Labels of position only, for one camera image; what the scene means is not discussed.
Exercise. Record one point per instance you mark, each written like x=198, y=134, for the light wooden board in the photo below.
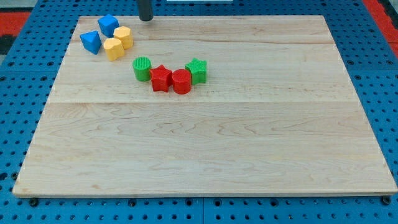
x=278, y=116

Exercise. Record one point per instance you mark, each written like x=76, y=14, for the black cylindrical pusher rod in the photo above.
x=145, y=10

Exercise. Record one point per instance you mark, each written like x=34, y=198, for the blue cube block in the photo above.
x=108, y=24

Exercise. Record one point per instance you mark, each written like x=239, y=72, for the red cylinder block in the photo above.
x=181, y=81

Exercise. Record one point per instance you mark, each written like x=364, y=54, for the blue triangle block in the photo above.
x=91, y=41

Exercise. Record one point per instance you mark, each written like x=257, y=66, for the red star block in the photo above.
x=161, y=78

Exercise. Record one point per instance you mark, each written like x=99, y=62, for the yellow hexagon block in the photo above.
x=124, y=34

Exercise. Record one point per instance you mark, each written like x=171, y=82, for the yellow heart block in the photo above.
x=113, y=48

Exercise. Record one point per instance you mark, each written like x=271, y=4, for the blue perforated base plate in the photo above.
x=31, y=65

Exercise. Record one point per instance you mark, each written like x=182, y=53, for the green cylinder block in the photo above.
x=141, y=67

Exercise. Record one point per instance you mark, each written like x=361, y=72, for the green star block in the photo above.
x=198, y=70

